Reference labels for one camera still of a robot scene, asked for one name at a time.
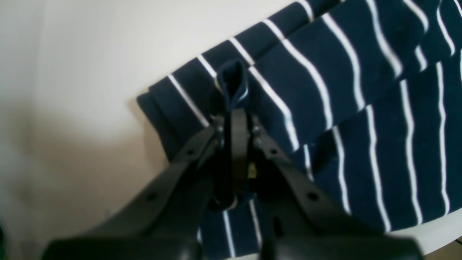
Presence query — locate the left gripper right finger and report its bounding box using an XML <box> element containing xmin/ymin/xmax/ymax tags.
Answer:
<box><xmin>249</xmin><ymin>116</ymin><xmax>423</xmax><ymax>260</ymax></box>

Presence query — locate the navy white striped t-shirt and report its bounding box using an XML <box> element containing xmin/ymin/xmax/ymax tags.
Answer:
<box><xmin>136</xmin><ymin>0</ymin><xmax>462</xmax><ymax>259</ymax></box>

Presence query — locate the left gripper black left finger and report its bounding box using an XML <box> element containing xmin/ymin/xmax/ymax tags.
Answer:
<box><xmin>42</xmin><ymin>110</ymin><xmax>249</xmax><ymax>260</ymax></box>

